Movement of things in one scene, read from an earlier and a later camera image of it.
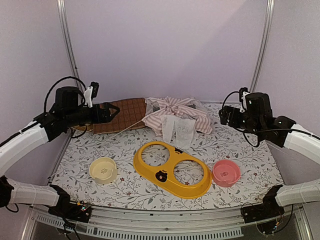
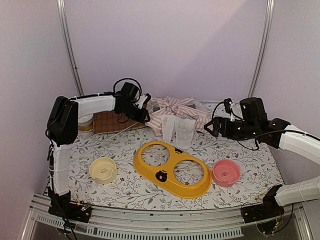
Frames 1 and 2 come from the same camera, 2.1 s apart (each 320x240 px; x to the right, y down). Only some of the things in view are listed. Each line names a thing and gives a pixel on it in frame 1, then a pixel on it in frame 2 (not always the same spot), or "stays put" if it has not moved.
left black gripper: x=98 y=118 → x=142 y=117
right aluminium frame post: x=266 y=44 stays put
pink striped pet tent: x=178 y=118 stays put
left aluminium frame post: x=65 y=23 stays put
